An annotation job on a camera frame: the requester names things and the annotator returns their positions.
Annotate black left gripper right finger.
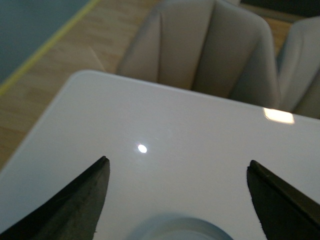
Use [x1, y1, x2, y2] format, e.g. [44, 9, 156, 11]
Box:
[246, 160, 320, 240]

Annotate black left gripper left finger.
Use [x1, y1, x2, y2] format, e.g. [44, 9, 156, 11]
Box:
[0, 156, 110, 240]

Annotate light blue plate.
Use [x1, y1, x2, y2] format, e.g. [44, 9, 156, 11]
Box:
[132, 217, 232, 240]

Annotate beige chair right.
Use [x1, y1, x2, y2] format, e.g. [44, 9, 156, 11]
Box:
[277, 16, 320, 119]

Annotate beige chair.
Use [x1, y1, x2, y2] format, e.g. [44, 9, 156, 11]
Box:
[116, 0, 281, 108]
[277, 16, 320, 119]

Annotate beige chair left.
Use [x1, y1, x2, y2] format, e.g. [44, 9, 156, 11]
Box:
[116, 0, 281, 108]

